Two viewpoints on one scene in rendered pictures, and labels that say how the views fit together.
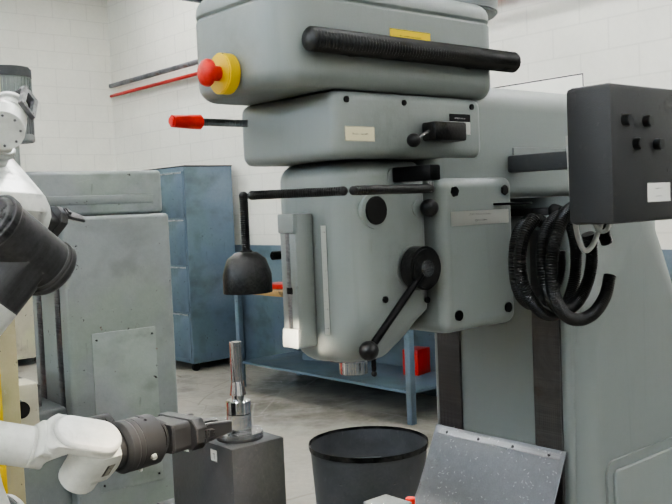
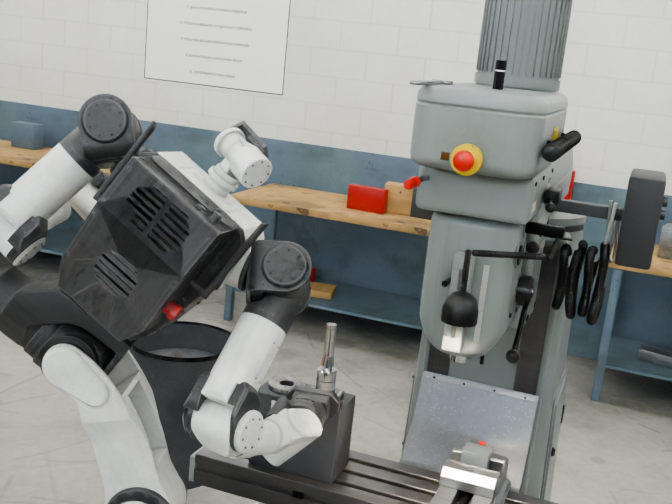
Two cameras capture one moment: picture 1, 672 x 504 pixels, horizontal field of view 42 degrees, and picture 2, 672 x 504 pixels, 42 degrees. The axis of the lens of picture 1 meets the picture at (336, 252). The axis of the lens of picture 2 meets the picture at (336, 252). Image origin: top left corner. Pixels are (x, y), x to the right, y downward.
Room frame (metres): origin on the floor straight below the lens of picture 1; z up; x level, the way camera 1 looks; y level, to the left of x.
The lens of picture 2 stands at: (-0.02, 1.20, 1.95)
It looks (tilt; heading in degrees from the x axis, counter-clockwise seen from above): 13 degrees down; 330
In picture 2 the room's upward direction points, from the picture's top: 6 degrees clockwise
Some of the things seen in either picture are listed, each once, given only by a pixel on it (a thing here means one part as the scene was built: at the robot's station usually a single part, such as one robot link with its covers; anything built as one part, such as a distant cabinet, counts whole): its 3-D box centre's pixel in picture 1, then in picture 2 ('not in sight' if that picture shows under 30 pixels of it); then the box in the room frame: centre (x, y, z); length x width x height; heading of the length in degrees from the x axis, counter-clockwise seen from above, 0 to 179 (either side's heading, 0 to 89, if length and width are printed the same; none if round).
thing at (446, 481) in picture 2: not in sight; (469, 478); (1.38, -0.02, 1.03); 0.12 x 0.06 x 0.04; 41
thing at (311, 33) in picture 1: (420, 52); (561, 144); (1.38, -0.14, 1.79); 0.45 x 0.04 x 0.04; 131
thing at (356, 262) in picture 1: (351, 259); (471, 279); (1.47, -0.03, 1.47); 0.21 x 0.19 x 0.32; 41
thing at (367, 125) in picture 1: (363, 132); (488, 184); (1.49, -0.05, 1.68); 0.34 x 0.24 x 0.10; 131
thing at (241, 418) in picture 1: (239, 417); (325, 382); (1.68, 0.20, 1.16); 0.05 x 0.05 x 0.05
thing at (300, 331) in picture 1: (297, 280); (458, 302); (1.39, 0.06, 1.45); 0.04 x 0.04 x 0.21; 41
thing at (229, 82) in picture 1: (224, 73); (466, 159); (1.31, 0.15, 1.76); 0.06 x 0.02 x 0.06; 41
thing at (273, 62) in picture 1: (347, 52); (493, 126); (1.47, -0.03, 1.81); 0.47 x 0.26 x 0.16; 131
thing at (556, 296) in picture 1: (546, 262); (571, 278); (1.49, -0.35, 1.45); 0.18 x 0.16 x 0.21; 131
